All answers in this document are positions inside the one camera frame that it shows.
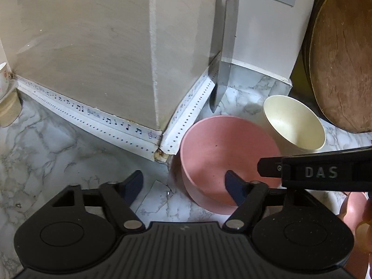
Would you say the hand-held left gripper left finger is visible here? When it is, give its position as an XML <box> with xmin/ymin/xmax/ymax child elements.
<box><xmin>49</xmin><ymin>170</ymin><xmax>146</xmax><ymax>233</ymax></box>

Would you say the kitchen cleaver with wooden handle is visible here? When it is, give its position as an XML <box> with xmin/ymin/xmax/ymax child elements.
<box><xmin>209</xmin><ymin>0</ymin><xmax>241</xmax><ymax>114</ymax></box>

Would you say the person's right hand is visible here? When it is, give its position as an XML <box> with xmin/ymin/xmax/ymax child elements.
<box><xmin>355</xmin><ymin>198</ymin><xmax>372</xmax><ymax>253</ymax></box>

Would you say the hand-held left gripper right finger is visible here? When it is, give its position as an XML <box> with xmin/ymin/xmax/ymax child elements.
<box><xmin>222</xmin><ymin>170</ymin><xmax>320</xmax><ymax>233</ymax></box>

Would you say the cream bowl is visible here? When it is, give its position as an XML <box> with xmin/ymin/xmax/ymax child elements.
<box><xmin>263</xmin><ymin>95</ymin><xmax>326</xmax><ymax>152</ymax></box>

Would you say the pink bear-shaped plate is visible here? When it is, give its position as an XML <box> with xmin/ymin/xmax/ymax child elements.
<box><xmin>336</xmin><ymin>192</ymin><xmax>372</xmax><ymax>271</ymax></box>

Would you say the white floral bowl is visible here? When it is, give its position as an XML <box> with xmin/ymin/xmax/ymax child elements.
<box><xmin>0</xmin><ymin>62</ymin><xmax>13</xmax><ymax>100</ymax></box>

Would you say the pink bowl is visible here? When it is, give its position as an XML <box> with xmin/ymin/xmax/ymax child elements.
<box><xmin>180</xmin><ymin>116</ymin><xmax>284</xmax><ymax>216</ymax></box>

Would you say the round wooden cutting board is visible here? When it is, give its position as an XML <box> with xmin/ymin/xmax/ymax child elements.
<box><xmin>302</xmin><ymin>0</ymin><xmax>372</xmax><ymax>134</ymax></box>

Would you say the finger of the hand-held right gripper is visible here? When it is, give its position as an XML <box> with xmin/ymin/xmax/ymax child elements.
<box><xmin>257</xmin><ymin>157</ymin><xmax>284</xmax><ymax>178</ymax></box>

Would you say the white music note edge strip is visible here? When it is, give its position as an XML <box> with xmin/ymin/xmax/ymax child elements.
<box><xmin>14</xmin><ymin>56</ymin><xmax>221</xmax><ymax>162</ymax></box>

